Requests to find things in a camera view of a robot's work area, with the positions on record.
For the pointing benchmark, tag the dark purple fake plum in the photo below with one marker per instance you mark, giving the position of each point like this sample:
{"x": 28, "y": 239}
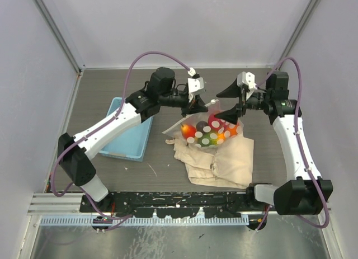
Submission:
{"x": 200, "y": 126}

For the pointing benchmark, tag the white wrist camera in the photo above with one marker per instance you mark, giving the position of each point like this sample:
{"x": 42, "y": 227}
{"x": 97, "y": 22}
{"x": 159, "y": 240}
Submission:
{"x": 196, "y": 86}
{"x": 246, "y": 78}

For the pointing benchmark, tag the light blue slotted cable duct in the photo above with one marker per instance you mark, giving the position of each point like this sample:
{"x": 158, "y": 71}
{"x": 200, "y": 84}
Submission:
{"x": 93, "y": 220}

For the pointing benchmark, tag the red fake apple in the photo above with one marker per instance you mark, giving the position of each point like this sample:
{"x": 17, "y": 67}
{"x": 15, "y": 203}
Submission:
{"x": 216, "y": 124}

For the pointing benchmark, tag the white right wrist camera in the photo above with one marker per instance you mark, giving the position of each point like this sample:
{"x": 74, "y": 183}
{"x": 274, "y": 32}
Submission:
{"x": 246, "y": 78}

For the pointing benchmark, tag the light blue plastic basket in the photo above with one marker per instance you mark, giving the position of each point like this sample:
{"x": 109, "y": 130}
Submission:
{"x": 131, "y": 144}

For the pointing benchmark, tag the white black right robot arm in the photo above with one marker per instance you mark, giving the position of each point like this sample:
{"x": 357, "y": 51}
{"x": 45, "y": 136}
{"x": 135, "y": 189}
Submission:
{"x": 305, "y": 191}

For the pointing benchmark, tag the black paint-chipped base rail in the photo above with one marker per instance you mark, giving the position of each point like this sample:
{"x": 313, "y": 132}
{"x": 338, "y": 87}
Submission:
{"x": 214, "y": 204}

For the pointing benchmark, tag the clear polka dot zip bag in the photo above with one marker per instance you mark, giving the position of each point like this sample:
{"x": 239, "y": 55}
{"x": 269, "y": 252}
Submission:
{"x": 174, "y": 131}

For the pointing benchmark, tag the orange fake fruit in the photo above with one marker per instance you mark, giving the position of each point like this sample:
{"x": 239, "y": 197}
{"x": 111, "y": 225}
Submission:
{"x": 228, "y": 132}

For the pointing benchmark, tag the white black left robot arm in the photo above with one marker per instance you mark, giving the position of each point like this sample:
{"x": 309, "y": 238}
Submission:
{"x": 76, "y": 152}

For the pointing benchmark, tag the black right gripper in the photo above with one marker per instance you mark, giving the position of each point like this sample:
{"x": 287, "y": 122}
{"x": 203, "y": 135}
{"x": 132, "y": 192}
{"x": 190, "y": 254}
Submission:
{"x": 233, "y": 91}

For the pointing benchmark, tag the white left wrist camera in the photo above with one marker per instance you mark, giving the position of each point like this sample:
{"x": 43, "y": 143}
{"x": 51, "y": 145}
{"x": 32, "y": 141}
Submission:
{"x": 196, "y": 86}

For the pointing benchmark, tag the green fake fruit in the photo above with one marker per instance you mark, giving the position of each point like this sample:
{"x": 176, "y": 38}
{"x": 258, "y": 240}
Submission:
{"x": 208, "y": 140}

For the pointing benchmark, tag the aluminium frame rail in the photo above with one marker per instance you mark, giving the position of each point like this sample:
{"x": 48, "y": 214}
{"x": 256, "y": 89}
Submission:
{"x": 58, "y": 35}

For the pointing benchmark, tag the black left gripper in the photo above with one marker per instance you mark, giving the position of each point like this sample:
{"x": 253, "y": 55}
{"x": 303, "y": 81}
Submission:
{"x": 196, "y": 105}

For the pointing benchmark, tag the beige folded fabric garment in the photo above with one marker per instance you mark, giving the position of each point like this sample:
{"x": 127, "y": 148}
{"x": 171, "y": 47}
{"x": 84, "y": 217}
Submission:
{"x": 230, "y": 165}

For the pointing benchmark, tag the red yellow fake pear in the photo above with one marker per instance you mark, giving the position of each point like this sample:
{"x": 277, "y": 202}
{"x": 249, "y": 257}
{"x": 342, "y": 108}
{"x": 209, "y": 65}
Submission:
{"x": 188, "y": 131}

